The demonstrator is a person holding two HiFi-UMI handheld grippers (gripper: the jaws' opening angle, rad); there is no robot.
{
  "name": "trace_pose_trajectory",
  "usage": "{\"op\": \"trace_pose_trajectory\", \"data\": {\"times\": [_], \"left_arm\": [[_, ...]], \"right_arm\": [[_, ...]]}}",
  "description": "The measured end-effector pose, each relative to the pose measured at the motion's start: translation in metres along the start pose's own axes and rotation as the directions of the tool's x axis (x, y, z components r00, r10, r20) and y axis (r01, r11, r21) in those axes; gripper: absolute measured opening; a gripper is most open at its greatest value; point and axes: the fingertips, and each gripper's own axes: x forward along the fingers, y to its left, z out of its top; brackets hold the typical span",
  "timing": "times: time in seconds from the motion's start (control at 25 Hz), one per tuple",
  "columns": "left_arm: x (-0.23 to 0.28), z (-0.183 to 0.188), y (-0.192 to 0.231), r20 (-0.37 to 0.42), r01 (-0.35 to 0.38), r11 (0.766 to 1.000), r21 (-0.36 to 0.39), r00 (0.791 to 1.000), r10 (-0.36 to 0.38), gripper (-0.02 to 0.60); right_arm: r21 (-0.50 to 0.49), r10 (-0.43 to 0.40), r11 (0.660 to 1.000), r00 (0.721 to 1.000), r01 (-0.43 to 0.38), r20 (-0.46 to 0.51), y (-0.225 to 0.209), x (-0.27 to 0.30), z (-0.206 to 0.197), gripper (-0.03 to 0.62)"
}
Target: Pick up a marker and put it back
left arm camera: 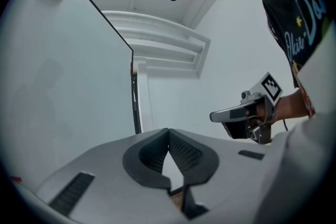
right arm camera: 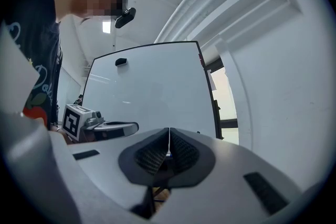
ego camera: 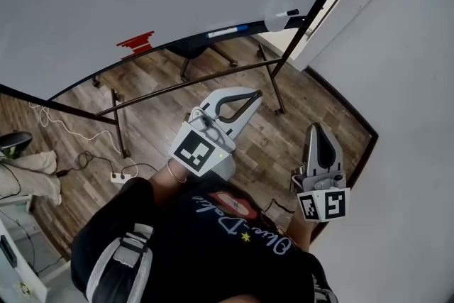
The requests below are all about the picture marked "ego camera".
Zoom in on thin gold bracelet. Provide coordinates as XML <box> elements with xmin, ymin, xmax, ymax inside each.
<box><xmin>166</xmin><ymin>159</ymin><xmax>188</xmax><ymax>184</ymax></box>

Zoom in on person's right forearm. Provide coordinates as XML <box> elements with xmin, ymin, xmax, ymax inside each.
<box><xmin>284</xmin><ymin>211</ymin><xmax>317</xmax><ymax>253</ymax></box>

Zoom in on red tape piece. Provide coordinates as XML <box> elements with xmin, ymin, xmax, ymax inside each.
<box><xmin>116</xmin><ymin>31</ymin><xmax>155</xmax><ymax>61</ymax></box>

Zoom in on thin black cable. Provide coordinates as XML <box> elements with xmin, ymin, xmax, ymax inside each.
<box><xmin>263</xmin><ymin>197</ymin><xmax>296</xmax><ymax>216</ymax></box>

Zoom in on grey left harness strap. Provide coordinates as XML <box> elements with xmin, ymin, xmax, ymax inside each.
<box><xmin>84</xmin><ymin>222</ymin><xmax>156</xmax><ymax>303</ymax></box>

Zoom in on grey harness strap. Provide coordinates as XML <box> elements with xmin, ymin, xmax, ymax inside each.
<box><xmin>84</xmin><ymin>222</ymin><xmax>156</xmax><ymax>303</ymax></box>
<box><xmin>311</xmin><ymin>272</ymin><xmax>338</xmax><ymax>303</ymax></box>

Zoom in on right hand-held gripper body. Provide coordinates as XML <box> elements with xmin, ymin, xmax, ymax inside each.
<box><xmin>290</xmin><ymin>166</ymin><xmax>352</xmax><ymax>223</ymax></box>

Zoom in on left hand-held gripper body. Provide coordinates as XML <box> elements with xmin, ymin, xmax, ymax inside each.
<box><xmin>167</xmin><ymin>106</ymin><xmax>238</xmax><ymax>178</ymax></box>

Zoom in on blue-capped marker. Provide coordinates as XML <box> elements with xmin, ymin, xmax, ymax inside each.
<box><xmin>206</xmin><ymin>24</ymin><xmax>250</xmax><ymax>40</ymax></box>

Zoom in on grey right harness strap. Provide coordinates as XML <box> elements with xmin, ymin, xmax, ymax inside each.
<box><xmin>311</xmin><ymin>272</ymin><xmax>338</xmax><ymax>303</ymax></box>

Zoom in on person's left forearm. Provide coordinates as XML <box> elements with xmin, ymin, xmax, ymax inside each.
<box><xmin>148</xmin><ymin>158</ymin><xmax>189</xmax><ymax>197</ymax></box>

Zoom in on white power strip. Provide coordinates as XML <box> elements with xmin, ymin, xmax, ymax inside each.
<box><xmin>110</xmin><ymin>171</ymin><xmax>133</xmax><ymax>184</ymax></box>

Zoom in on black seat with neon stripes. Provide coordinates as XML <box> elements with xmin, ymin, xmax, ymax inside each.
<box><xmin>0</xmin><ymin>130</ymin><xmax>34</xmax><ymax>160</ymax></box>

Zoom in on long white cable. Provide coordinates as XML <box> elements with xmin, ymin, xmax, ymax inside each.
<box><xmin>36</xmin><ymin>104</ymin><xmax>140</xmax><ymax>179</ymax></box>

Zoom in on grey trousers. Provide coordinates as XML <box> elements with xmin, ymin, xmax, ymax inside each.
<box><xmin>211</xmin><ymin>156</ymin><xmax>236</xmax><ymax>182</ymax></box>

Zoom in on black printed t-shirt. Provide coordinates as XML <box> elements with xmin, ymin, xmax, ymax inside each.
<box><xmin>70</xmin><ymin>175</ymin><xmax>338</xmax><ymax>303</ymax></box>

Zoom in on black office chair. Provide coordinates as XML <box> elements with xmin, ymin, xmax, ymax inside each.
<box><xmin>91</xmin><ymin>34</ymin><xmax>239</xmax><ymax>89</ymax></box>

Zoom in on black floor cable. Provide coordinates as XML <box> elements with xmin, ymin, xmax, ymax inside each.
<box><xmin>67</xmin><ymin>150</ymin><xmax>160</xmax><ymax>182</ymax></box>

